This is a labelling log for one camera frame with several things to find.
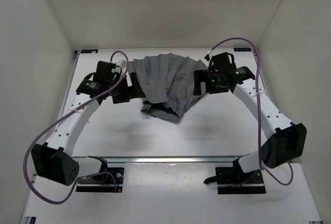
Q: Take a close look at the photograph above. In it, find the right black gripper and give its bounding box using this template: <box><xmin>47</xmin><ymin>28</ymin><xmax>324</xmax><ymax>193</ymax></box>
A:
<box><xmin>193</xmin><ymin>69</ymin><xmax>228</xmax><ymax>97</ymax></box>

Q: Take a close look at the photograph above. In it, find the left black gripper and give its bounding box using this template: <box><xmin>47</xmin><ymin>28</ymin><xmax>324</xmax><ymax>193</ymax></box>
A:
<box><xmin>110</xmin><ymin>70</ymin><xmax>147</xmax><ymax>102</ymax></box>

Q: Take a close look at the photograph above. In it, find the grey pleated skirt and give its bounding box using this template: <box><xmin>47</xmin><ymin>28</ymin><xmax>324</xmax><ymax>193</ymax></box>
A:
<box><xmin>129</xmin><ymin>53</ymin><xmax>207</xmax><ymax>123</ymax></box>

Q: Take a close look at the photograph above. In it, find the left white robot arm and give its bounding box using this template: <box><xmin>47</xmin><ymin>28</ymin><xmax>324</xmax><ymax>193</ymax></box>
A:
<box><xmin>31</xmin><ymin>72</ymin><xmax>145</xmax><ymax>186</ymax></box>

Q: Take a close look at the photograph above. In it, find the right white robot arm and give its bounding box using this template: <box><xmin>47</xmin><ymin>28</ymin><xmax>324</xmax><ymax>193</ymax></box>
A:
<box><xmin>193</xmin><ymin>66</ymin><xmax>307</xmax><ymax>183</ymax></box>

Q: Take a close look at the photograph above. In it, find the right blue corner label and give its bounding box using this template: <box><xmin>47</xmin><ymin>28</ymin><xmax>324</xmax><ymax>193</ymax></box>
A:
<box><xmin>233</xmin><ymin>48</ymin><xmax>252</xmax><ymax>52</ymax></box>

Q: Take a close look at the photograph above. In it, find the blue corner label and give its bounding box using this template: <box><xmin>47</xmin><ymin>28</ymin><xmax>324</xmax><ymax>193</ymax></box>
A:
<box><xmin>233</xmin><ymin>48</ymin><xmax>252</xmax><ymax>52</ymax></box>
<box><xmin>80</xmin><ymin>49</ymin><xmax>98</xmax><ymax>54</ymax></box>

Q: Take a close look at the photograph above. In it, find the left blue corner label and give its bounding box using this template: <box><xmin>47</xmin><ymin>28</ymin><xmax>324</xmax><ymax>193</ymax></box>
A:
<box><xmin>80</xmin><ymin>49</ymin><xmax>98</xmax><ymax>54</ymax></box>

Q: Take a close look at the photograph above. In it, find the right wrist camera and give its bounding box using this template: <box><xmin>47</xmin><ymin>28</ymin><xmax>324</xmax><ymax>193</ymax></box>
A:
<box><xmin>211</xmin><ymin>52</ymin><xmax>236</xmax><ymax>71</ymax></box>

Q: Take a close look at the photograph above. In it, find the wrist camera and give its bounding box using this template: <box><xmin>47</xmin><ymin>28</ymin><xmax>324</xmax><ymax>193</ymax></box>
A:
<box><xmin>211</xmin><ymin>52</ymin><xmax>236</xmax><ymax>71</ymax></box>
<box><xmin>93</xmin><ymin>61</ymin><xmax>122</xmax><ymax>83</ymax></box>

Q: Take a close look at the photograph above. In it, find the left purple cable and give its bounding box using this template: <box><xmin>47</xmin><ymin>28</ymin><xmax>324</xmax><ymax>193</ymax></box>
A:
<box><xmin>23</xmin><ymin>50</ymin><xmax>130</xmax><ymax>205</ymax></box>

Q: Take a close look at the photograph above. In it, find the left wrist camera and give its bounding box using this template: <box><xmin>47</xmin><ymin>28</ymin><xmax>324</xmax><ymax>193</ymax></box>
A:
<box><xmin>93</xmin><ymin>61</ymin><xmax>122</xmax><ymax>83</ymax></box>

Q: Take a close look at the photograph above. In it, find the aluminium front rail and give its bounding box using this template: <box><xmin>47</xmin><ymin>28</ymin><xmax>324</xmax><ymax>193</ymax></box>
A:
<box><xmin>105</xmin><ymin>156</ymin><xmax>238</xmax><ymax>163</ymax></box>

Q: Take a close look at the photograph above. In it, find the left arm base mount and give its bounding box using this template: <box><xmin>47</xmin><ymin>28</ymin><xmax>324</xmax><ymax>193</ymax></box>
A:
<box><xmin>76</xmin><ymin>161</ymin><xmax>125</xmax><ymax>193</ymax></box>

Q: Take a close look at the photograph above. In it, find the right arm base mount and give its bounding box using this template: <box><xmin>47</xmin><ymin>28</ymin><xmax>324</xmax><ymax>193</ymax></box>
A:
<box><xmin>203</xmin><ymin>167</ymin><xmax>266</xmax><ymax>195</ymax></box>

